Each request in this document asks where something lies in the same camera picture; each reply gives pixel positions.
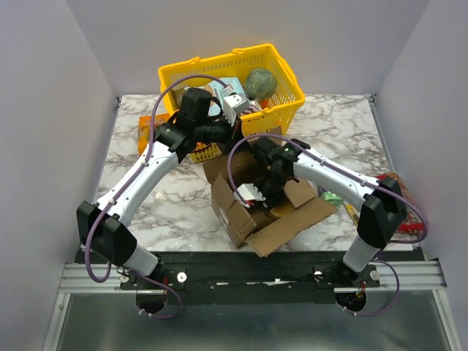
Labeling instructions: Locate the aluminium rail frame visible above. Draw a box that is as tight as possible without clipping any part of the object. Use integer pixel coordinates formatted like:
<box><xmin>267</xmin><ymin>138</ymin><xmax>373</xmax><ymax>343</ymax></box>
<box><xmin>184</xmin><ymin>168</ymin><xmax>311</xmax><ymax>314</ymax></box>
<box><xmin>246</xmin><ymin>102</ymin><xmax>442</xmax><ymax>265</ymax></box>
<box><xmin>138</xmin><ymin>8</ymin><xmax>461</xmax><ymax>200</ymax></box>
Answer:
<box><xmin>42</xmin><ymin>261</ymin><xmax>461</xmax><ymax>351</ymax></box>

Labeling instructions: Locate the red snack bag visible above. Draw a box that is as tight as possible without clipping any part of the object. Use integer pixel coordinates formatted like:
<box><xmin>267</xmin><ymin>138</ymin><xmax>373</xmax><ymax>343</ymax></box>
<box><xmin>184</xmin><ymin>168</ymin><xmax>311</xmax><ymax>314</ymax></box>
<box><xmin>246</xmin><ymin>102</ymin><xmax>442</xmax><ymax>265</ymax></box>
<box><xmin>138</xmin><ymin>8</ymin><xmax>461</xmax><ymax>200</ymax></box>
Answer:
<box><xmin>378</xmin><ymin>172</ymin><xmax>429</xmax><ymax>235</ymax></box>

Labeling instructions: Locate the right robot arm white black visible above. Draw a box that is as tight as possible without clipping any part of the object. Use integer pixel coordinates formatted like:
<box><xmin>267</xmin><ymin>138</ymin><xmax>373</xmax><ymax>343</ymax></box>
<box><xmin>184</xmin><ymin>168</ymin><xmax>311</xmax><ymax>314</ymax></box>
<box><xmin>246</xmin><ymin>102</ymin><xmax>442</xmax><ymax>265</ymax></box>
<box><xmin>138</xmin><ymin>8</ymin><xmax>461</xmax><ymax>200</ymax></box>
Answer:
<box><xmin>251</xmin><ymin>137</ymin><xmax>407</xmax><ymax>287</ymax></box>

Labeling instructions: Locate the orange snack bag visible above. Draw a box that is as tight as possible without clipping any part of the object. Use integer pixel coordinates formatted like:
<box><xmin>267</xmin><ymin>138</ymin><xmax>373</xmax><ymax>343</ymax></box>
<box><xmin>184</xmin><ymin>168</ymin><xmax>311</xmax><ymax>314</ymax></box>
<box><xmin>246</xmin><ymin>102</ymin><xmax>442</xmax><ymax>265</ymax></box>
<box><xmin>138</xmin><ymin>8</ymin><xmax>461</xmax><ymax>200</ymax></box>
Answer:
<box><xmin>137</xmin><ymin>113</ymin><xmax>170</xmax><ymax>155</ymax></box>

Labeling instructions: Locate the green melon ball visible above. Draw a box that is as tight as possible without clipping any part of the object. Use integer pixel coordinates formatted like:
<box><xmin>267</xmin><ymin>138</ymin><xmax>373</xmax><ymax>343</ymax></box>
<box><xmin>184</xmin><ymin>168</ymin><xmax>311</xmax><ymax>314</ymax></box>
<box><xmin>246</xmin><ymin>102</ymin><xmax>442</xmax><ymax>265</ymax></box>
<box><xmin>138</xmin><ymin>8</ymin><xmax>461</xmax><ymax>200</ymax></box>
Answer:
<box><xmin>244</xmin><ymin>68</ymin><xmax>277</xmax><ymax>101</ymax></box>

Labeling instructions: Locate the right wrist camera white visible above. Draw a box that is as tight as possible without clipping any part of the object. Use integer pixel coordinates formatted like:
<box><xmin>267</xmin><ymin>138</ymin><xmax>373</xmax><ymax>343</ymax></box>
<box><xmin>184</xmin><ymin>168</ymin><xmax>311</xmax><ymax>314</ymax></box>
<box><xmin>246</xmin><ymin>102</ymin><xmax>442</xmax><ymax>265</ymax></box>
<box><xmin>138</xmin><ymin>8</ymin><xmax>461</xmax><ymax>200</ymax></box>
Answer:
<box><xmin>234</xmin><ymin>184</ymin><xmax>265</xmax><ymax>208</ymax></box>

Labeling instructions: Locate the light blue chips bag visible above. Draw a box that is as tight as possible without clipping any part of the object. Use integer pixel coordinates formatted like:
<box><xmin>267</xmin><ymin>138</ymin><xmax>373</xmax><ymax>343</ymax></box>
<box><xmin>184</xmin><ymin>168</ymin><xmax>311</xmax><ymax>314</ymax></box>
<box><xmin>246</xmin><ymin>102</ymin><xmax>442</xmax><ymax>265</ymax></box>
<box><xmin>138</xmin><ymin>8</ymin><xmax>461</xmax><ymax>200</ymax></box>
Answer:
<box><xmin>208</xmin><ymin>77</ymin><xmax>246</xmax><ymax>103</ymax></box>

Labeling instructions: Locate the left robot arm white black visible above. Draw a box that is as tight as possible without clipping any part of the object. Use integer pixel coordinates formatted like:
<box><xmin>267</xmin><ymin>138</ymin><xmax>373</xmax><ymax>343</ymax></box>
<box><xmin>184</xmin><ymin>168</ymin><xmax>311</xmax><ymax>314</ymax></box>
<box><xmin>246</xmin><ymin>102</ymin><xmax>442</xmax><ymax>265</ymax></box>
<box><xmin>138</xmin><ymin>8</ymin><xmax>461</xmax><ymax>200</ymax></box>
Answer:
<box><xmin>77</xmin><ymin>86</ymin><xmax>250</xmax><ymax>289</ymax></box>

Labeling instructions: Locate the yellow plastic shopping basket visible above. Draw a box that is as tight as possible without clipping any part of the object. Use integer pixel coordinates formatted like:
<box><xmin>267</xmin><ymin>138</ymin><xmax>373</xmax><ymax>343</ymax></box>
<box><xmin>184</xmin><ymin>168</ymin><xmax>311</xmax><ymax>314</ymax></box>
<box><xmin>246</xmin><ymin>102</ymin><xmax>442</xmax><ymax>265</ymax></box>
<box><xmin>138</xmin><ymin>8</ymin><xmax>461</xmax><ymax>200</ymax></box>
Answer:
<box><xmin>157</xmin><ymin>43</ymin><xmax>306</xmax><ymax>164</ymax></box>

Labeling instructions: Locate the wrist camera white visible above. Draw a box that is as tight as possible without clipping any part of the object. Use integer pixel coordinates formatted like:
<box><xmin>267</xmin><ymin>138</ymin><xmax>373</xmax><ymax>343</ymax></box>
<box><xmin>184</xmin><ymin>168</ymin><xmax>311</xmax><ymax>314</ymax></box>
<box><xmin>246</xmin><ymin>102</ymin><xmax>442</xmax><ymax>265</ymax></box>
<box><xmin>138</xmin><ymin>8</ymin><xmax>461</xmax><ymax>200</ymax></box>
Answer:
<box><xmin>234</xmin><ymin>184</ymin><xmax>265</xmax><ymax>208</ymax></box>
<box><xmin>222</xmin><ymin>94</ymin><xmax>250</xmax><ymax>126</ymax></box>

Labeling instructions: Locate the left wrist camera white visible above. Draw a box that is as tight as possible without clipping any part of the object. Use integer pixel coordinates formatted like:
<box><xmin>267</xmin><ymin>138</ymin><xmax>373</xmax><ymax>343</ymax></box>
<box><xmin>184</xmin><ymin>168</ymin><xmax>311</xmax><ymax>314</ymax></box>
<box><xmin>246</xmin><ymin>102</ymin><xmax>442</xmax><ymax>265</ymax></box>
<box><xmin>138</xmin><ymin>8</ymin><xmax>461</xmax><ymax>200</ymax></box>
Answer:
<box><xmin>222</xmin><ymin>94</ymin><xmax>250</xmax><ymax>126</ymax></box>

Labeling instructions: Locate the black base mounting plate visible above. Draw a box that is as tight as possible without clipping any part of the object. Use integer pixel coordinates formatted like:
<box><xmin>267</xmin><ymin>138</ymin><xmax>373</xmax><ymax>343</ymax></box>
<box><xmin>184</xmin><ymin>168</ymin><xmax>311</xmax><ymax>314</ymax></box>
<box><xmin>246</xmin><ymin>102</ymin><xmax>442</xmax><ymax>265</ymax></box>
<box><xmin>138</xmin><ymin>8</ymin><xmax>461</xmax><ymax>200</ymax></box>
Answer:
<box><xmin>120</xmin><ymin>252</ymin><xmax>380</xmax><ymax>306</ymax></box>

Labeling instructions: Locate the brown cardboard express box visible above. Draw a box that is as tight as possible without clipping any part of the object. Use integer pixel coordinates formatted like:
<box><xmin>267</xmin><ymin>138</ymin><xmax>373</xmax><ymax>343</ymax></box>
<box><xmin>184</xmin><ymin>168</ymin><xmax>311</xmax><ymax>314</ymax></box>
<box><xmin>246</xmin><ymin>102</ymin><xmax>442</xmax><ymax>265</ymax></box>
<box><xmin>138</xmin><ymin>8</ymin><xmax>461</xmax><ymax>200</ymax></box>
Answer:
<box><xmin>202</xmin><ymin>126</ymin><xmax>338</xmax><ymax>259</ymax></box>

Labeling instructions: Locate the round orange sponge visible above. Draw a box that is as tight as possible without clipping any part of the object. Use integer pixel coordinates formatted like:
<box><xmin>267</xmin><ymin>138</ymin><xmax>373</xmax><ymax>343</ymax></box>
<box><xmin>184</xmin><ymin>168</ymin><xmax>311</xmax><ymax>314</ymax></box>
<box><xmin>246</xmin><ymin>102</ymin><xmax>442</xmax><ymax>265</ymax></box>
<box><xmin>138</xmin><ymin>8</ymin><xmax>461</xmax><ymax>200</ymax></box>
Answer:
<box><xmin>268</xmin><ymin>202</ymin><xmax>295</xmax><ymax>219</ymax></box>

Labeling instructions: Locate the yellow utility knife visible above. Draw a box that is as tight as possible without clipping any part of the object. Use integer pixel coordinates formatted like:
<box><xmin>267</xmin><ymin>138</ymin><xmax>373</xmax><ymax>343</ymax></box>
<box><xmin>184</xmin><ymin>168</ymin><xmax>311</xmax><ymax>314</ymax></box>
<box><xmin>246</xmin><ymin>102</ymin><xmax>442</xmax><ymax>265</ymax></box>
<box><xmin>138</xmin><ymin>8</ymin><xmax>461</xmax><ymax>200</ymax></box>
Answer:
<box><xmin>344</xmin><ymin>204</ymin><xmax>359</xmax><ymax>226</ymax></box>

